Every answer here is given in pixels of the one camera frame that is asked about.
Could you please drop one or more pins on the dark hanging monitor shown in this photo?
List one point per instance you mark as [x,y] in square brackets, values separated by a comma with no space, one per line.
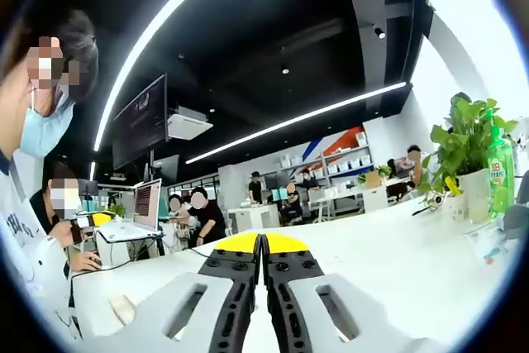
[166,169]

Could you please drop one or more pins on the curved ceiling light strip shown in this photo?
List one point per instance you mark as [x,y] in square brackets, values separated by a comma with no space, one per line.
[136,47]

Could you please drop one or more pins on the beige flat object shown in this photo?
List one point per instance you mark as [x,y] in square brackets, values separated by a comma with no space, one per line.
[122,309]

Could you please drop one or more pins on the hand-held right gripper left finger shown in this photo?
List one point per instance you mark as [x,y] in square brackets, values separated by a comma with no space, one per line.
[194,316]

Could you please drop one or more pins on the white ceiling air unit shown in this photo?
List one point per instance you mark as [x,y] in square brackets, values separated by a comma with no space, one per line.
[188,123]

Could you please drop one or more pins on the hanging black screen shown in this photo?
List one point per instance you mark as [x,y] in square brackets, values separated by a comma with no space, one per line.
[140,121]

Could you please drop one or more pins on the small white round device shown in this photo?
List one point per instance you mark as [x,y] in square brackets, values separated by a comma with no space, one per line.
[435,198]

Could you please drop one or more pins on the straight ceiling light strip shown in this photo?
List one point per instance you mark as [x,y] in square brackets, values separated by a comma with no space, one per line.
[297,119]

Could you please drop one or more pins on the green leafy plant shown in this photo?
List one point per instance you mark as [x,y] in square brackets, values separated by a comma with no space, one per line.
[465,142]

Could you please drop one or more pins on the white plant pot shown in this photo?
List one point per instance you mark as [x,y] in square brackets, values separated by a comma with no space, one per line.
[473,187]

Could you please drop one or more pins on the printed paper sheet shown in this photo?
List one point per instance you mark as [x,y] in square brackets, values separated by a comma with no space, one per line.
[487,245]

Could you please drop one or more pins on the open laptop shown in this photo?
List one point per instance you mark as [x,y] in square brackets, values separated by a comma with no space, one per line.
[146,204]

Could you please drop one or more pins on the yellow toy figure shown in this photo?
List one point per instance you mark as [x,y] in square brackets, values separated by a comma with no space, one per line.
[453,185]

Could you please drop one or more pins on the green plastic bottle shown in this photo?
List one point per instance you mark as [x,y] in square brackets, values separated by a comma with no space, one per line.
[501,171]

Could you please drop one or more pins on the black computer mouse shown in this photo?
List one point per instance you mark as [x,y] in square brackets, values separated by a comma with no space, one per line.
[96,261]

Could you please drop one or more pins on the black ceiling spotlight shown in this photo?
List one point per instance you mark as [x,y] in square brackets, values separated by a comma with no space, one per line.
[285,70]
[379,32]

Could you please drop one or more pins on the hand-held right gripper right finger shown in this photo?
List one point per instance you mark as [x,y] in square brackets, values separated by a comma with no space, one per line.
[330,316]

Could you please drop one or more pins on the white storage shelf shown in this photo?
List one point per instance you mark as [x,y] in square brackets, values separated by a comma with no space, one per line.
[347,160]

